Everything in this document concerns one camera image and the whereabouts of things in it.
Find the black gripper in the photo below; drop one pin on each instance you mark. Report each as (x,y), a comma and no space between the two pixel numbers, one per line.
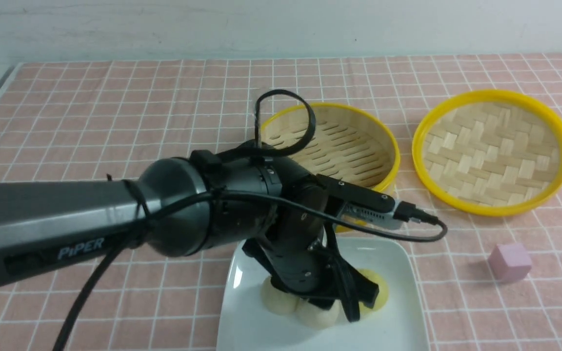
(301,259)

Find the white steamed bun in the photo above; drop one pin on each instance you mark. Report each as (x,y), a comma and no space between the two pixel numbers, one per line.
(315,317)
(277,301)

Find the yellow steamed bun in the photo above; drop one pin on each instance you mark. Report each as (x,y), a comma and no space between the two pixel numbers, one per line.
(382,297)

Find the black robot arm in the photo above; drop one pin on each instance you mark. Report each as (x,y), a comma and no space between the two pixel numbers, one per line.
(181,206)

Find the white square plate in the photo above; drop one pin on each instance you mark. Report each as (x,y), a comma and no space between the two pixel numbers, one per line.
(246,325)

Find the yellow rimmed bamboo steamer basket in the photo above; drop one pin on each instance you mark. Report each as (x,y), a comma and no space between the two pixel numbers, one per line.
(349,144)

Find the pink cube block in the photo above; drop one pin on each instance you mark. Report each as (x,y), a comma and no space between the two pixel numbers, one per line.
(510,262)

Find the pink checkered tablecloth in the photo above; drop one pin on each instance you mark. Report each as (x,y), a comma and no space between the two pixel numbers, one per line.
(83,120)

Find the yellow rimmed woven steamer lid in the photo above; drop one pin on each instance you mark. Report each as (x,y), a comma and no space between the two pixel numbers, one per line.
(493,153)

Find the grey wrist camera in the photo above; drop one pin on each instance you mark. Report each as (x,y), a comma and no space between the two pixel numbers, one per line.
(371,207)

